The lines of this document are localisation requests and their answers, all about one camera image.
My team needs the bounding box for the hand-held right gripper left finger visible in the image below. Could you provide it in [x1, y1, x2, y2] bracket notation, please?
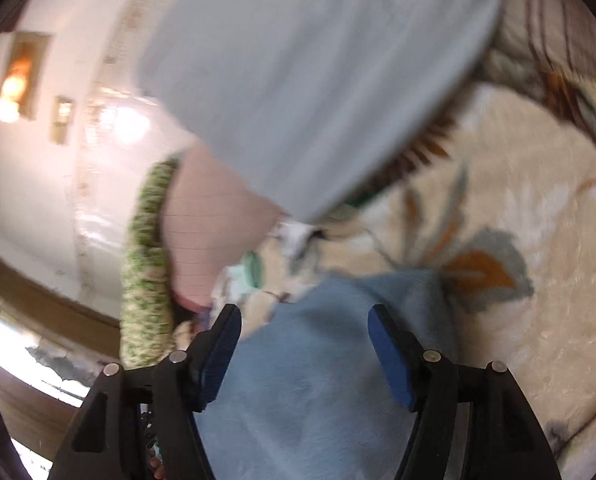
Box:
[48, 303, 242, 480]

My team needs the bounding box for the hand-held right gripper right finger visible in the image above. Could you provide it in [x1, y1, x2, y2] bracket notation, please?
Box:
[368, 304, 563, 480]

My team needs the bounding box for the blue knit sweater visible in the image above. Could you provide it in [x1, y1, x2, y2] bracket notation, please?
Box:
[193, 269, 458, 480]

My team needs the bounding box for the white sock with teal cuff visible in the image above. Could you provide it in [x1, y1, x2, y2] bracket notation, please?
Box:
[223, 250, 266, 301]

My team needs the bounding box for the green patterned pillow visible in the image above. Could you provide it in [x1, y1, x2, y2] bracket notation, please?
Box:
[119, 155, 183, 368]

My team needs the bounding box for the pink quilted cushion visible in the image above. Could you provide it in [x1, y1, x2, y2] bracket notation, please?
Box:
[159, 142, 283, 311]

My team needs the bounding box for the wooden stained glass door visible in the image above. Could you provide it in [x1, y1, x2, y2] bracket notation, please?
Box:
[0, 245, 124, 461]

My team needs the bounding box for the leaf print blanket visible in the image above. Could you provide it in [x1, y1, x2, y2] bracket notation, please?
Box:
[218, 0, 596, 480]

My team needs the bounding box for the grey pillow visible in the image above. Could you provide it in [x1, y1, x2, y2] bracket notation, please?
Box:
[135, 0, 503, 223]

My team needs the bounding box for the beige wall switch plate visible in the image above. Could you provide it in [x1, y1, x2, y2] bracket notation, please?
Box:
[52, 95, 75, 146]
[0, 31, 51, 123]

